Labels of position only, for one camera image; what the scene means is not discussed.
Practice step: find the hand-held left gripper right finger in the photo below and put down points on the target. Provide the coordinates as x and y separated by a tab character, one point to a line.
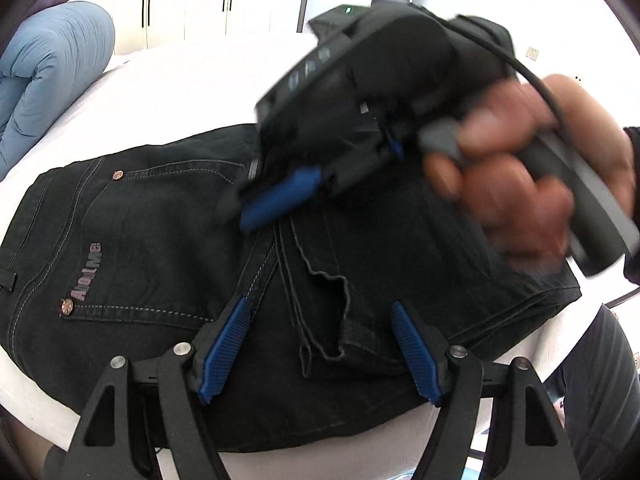
415	355

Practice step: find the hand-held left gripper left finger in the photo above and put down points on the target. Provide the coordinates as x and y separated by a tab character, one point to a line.
225	347

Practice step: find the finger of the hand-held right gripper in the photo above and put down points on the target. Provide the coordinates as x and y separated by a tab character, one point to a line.
396	146
280	200

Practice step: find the black denim pants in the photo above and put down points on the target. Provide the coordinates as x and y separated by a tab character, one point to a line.
150	240

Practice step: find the person's right forearm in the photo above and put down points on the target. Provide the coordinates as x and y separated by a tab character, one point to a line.
635	140

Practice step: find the person's right hand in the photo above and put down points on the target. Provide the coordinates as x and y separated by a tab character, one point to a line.
515	210

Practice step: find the person's own legs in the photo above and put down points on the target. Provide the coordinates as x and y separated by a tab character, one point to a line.
600	390

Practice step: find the white wardrobe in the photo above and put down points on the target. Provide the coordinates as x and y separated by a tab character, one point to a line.
200	5

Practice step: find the beige wall socket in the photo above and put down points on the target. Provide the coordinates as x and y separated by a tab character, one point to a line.
533	53

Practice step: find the black bed frame rail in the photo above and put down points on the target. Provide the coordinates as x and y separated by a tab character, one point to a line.
622	297

